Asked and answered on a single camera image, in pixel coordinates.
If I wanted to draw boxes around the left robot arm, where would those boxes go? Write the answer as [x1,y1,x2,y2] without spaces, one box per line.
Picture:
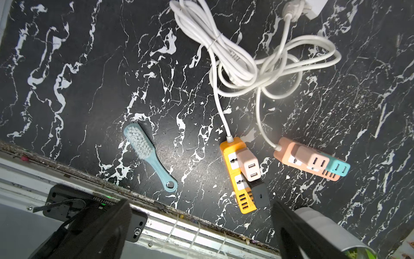
[44,195,377,259]

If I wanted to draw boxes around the pink power strip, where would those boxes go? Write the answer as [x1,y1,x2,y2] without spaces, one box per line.
[273,137,341,181]

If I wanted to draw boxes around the teal charger plug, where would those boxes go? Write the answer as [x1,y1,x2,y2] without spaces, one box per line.
[321,152,350,177]

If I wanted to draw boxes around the white coiled power cables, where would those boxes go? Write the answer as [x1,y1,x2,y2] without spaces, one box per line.
[169,0,342,151]

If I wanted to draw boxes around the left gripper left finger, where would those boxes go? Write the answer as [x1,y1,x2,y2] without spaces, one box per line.
[48,199,132,259]

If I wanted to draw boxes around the teal scrub brush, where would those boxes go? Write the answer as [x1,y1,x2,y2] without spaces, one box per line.
[124,123,178,193]

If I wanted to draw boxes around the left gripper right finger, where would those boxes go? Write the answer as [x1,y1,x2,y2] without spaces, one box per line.
[271,200,343,259]

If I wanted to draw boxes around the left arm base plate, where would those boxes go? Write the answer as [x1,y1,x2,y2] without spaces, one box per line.
[43,184,148,243]

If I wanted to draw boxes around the orange power strip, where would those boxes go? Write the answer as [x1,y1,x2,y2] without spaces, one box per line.
[220,137,257,214]

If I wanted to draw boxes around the black charger plug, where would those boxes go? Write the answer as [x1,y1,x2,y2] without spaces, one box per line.
[248,179,270,208]

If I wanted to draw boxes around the pink charger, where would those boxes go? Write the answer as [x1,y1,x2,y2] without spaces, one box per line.
[236,148,261,182]
[293,145,329,172]

